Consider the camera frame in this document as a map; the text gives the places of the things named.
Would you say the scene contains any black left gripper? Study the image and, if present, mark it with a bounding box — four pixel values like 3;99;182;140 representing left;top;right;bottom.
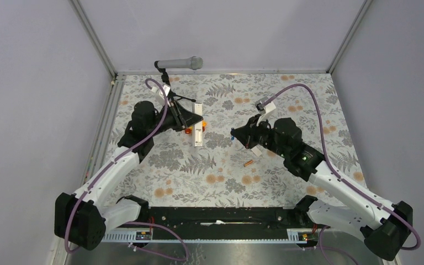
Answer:
148;99;203;137

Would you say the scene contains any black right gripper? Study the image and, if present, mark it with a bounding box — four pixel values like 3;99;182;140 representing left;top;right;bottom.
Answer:
231;114;288;158

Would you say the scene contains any white remote battery cover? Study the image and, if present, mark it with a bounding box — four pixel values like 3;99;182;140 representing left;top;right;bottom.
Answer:
250;146;262;157

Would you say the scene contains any white remote control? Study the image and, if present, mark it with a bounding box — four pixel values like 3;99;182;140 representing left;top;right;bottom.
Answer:
193;103;203;147

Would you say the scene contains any orange battery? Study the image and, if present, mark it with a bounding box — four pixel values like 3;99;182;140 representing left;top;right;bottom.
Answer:
243;160;254;167

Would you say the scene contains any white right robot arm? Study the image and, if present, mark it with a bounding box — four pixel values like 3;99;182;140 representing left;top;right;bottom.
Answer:
231;116;413;261

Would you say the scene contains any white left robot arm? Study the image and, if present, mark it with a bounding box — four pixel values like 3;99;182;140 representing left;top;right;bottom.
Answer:
54;100;203;250

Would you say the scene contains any orange toy car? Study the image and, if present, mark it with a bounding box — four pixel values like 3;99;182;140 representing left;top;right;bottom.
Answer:
184;121;208;135

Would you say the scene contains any black microphone tripod stand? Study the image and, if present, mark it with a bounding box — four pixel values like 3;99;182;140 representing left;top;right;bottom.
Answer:
160;68;197;107

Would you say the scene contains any floral patterned table mat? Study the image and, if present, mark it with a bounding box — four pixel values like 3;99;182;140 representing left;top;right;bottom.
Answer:
104;74;365;207

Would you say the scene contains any grey microphone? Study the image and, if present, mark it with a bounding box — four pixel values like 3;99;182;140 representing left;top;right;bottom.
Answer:
154;56;203;70

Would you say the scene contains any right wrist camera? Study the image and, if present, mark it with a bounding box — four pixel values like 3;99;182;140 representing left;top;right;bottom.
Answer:
255;100;277;125

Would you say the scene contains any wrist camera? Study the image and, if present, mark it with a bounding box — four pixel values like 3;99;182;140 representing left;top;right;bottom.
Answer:
255;100;277;125
151;84;171;105

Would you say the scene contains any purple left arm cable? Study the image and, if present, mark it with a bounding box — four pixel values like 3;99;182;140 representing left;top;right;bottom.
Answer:
64;77;192;262

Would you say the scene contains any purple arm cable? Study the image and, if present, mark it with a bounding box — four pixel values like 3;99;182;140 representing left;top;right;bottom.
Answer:
64;77;192;262
267;83;422;265

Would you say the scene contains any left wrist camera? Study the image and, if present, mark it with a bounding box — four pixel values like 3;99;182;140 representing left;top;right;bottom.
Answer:
151;84;171;105

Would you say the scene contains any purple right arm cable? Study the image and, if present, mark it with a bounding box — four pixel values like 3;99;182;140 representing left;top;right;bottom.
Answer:
267;83;422;265

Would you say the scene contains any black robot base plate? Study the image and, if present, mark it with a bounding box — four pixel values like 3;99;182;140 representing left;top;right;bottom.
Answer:
115;195;332;242

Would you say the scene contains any grey slotted cable duct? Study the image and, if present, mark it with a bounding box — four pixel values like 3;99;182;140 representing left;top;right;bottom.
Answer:
102;227;319;244

